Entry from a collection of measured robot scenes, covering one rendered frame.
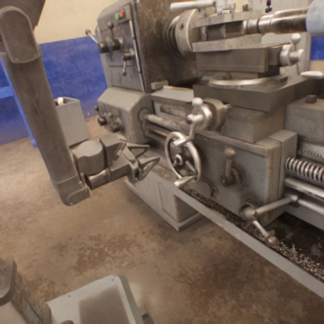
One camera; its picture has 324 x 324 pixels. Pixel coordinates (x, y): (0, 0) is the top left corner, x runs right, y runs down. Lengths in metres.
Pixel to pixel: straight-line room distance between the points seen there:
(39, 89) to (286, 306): 1.23
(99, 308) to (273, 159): 0.79
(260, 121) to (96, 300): 0.86
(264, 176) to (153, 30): 0.97
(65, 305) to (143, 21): 1.31
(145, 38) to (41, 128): 0.98
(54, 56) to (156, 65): 3.30
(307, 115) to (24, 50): 0.67
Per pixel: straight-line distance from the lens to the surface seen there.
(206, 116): 0.73
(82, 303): 1.09
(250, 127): 0.71
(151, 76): 1.39
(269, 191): 0.77
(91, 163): 0.59
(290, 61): 0.79
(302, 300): 1.35
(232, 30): 0.91
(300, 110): 0.78
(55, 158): 0.55
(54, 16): 4.65
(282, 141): 0.74
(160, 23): 1.44
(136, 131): 1.42
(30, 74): 0.45
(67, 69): 4.61
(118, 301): 1.04
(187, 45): 1.28
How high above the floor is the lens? 1.09
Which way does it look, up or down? 27 degrees down
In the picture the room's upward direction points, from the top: 10 degrees counter-clockwise
